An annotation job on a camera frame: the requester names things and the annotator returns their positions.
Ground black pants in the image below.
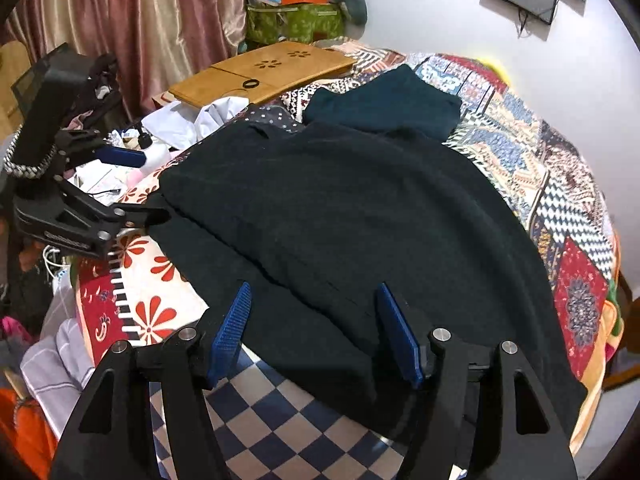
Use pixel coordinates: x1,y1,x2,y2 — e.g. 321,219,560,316
148,120,586,439

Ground colourful patchwork bedspread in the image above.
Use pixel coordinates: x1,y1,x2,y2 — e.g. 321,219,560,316
74,40,614,479

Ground orange blanket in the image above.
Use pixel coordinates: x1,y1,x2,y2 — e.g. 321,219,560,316
570,233,624,456

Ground white crumpled cloth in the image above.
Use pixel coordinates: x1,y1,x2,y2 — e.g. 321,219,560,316
141,96,250,151

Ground pink satin curtain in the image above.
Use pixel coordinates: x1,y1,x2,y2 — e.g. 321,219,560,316
1,0,245,117

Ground wooden lap desk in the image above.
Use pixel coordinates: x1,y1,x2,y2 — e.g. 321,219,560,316
169,41,355,108

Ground green fabric storage bag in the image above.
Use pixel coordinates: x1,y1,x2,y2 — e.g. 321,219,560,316
245,3,345,44

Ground folded dark teal garment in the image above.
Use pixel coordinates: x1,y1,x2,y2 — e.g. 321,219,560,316
303,65,462,142

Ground yellow pillow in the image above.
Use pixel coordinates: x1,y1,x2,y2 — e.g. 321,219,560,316
476,58,512,87

